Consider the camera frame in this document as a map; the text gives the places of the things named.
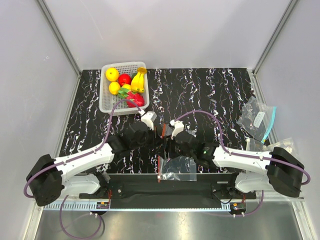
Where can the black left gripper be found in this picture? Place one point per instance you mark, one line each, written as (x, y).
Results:
(156, 140)

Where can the clear bag with orange zipper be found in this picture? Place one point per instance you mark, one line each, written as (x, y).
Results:
(171, 165)

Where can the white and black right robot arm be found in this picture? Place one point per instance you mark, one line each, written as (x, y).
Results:
(261, 170)

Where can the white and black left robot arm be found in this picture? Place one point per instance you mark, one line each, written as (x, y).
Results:
(48, 178)

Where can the clear bag of round items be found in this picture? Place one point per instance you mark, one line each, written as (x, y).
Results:
(253, 145)

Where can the yellow orange fruit top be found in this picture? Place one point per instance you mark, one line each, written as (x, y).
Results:
(112, 74)

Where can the clear bag with blue zipper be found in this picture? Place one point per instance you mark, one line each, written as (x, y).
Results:
(257, 119)

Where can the pink dragon fruit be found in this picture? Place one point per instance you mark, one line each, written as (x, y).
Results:
(133, 97)

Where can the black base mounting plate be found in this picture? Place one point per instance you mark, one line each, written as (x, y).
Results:
(145, 191)

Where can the black marble pattern mat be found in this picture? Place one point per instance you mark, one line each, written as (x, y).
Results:
(173, 92)

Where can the yellow banana bunch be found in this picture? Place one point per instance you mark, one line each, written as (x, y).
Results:
(137, 83)

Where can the small yellow fruit middle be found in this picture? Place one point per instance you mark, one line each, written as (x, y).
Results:
(127, 86)

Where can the yellow lemon fruit lower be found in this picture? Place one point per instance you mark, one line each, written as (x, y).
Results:
(114, 87)

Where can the red apple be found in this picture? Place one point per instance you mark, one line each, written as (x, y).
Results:
(124, 79)

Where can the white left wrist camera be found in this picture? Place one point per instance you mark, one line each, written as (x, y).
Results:
(149, 118)

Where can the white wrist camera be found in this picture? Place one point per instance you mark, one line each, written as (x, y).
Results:
(178, 127)
(149, 118)

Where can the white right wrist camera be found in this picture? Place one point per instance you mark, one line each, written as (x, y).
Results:
(178, 127)

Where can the white slotted cable duct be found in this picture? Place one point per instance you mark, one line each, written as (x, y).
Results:
(79, 206)

